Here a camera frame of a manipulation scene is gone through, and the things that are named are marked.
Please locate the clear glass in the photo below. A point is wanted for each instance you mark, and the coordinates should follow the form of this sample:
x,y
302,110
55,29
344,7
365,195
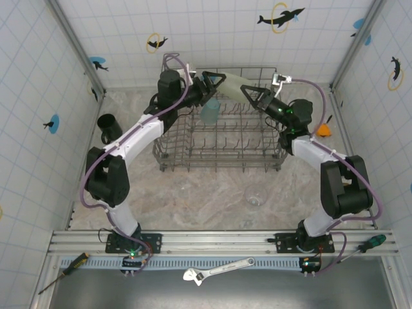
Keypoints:
x,y
256,194

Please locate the fish blue oval sticker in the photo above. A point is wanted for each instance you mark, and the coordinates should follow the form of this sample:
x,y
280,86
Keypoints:
x,y
53,124

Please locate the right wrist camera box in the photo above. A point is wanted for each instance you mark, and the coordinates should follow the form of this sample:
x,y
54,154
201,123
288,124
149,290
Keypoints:
x,y
280,80

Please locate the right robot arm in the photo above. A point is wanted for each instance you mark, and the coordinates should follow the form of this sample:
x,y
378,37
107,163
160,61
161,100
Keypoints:
x,y
344,186

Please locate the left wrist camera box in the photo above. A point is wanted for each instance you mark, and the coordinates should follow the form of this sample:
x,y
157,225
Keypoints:
x,y
190,74

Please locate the pale green plastic cup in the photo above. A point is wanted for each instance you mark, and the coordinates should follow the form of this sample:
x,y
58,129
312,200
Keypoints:
x,y
231,85

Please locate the silver adjustable wrench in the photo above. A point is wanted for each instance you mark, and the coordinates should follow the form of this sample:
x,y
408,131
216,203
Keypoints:
x,y
225,267

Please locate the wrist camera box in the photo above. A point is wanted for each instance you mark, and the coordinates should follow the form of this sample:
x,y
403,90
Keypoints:
x,y
280,80
190,74

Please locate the yellow black screwdriver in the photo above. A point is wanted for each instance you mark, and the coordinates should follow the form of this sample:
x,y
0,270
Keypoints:
x,y
77,260

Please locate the black mug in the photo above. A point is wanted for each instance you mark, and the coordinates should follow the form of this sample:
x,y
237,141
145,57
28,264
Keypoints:
x,y
109,127

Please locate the teal plastic cup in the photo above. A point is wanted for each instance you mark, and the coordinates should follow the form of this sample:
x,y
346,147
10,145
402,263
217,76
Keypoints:
x,y
210,112

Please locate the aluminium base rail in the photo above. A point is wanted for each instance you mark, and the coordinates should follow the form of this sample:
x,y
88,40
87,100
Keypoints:
x,y
209,241

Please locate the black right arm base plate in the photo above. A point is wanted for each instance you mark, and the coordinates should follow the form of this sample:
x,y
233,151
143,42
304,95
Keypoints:
x,y
283,241

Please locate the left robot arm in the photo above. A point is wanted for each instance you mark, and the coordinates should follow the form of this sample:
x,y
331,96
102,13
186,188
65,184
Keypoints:
x,y
141,132

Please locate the aluminium corner post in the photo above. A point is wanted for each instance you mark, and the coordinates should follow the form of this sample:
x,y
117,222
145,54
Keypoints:
x,y
347,64
77,45

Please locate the shark blue oval sticker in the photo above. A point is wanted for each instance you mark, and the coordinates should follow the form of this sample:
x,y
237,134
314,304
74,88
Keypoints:
x,y
98,63

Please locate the green black screwdriver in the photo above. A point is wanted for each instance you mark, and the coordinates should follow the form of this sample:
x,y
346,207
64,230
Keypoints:
x,y
375,240

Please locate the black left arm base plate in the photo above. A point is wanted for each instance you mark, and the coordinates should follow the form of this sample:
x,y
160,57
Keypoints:
x,y
154,241

